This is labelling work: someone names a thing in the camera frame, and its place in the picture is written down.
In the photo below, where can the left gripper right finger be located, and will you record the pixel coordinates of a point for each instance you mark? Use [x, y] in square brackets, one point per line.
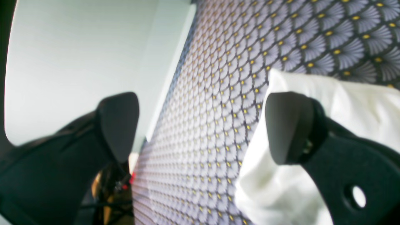
[358, 179]

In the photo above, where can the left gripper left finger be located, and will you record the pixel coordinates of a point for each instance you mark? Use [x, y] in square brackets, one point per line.
[43, 182]

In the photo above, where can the grey plastic bin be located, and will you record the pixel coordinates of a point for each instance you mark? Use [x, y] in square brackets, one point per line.
[66, 55]

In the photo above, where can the patterned grey table cloth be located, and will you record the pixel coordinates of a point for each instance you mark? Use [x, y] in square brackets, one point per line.
[208, 161]

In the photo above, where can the white printed T-shirt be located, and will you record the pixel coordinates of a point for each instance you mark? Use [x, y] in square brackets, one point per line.
[271, 194]

